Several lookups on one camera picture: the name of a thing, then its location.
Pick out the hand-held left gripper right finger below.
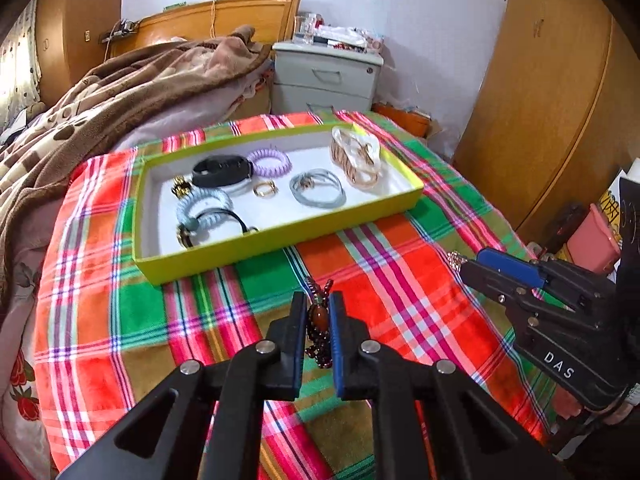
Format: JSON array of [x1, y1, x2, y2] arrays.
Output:
[[327, 291, 571, 480]]

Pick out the orange cardboard box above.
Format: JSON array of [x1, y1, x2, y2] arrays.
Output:
[[372, 102, 433, 138]]

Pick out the blue spiral hair tie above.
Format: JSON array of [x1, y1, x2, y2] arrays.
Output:
[[175, 187, 235, 233]]

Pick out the black wristband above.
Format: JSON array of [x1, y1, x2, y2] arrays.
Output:
[[191, 156, 252, 196]]

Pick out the pile of toiletries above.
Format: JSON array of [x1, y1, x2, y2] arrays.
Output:
[[312, 22, 386, 56]]

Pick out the dotted curtain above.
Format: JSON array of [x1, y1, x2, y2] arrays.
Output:
[[0, 0, 41, 126]]

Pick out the yellow printed carton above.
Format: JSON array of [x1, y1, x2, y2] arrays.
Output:
[[597, 187, 623, 221]]

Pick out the dark container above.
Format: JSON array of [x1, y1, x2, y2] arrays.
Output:
[[547, 202, 586, 256]]

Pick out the person's right hand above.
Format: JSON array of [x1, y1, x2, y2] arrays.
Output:
[[547, 385, 640, 426]]

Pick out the purple spiral hair tie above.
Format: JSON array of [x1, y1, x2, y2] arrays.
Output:
[[247, 146, 292, 179]]

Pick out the wooden door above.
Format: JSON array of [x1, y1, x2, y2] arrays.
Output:
[[37, 0, 126, 106]]

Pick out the pink gold hair tie bundle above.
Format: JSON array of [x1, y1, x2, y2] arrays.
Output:
[[330, 126, 385, 190]]

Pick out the black cord necklace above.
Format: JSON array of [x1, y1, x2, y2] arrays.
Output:
[[176, 207, 261, 251]]

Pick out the wooden headboard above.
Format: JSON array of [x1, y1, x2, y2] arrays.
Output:
[[105, 0, 302, 58]]

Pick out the wooden wardrobe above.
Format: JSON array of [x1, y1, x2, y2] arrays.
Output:
[[452, 0, 640, 246]]

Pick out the grey nightstand cabinet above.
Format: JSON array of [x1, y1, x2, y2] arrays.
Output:
[[270, 41, 385, 116]]

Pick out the brown fleece blanket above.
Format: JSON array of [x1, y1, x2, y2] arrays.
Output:
[[0, 25, 273, 311]]

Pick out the clear plastic organizer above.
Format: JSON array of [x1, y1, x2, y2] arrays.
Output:
[[294, 12, 321, 43]]

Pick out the plaid cloth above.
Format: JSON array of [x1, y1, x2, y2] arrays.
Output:
[[35, 110, 566, 480]]

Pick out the dark bead necklace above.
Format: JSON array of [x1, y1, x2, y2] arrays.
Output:
[[304, 276, 335, 367]]

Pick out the yellow-green shallow box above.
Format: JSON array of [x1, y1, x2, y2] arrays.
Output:
[[131, 122, 426, 287]]

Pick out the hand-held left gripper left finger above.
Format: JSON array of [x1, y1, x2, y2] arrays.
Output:
[[57, 291, 308, 480]]

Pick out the grey hair ties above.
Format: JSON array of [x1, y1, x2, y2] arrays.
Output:
[[289, 168, 347, 207]]

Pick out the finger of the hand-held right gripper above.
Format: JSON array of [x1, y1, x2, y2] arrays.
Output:
[[475, 249, 556, 291], [459, 259, 538, 311]]

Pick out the pink plastic bucket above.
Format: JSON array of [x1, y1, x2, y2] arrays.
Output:
[[570, 203, 623, 273]]

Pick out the power strip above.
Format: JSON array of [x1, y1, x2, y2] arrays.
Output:
[[100, 20, 138, 43]]

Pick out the floral bed sheet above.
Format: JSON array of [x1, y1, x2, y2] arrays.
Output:
[[0, 240, 66, 471]]

